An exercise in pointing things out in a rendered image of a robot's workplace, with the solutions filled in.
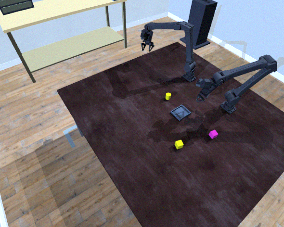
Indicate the magenta cube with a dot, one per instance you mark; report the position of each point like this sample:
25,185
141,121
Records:
213,134

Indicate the yellow cylinder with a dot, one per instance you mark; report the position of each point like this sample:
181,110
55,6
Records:
168,96

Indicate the yellow cube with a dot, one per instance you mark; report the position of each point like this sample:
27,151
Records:
179,144

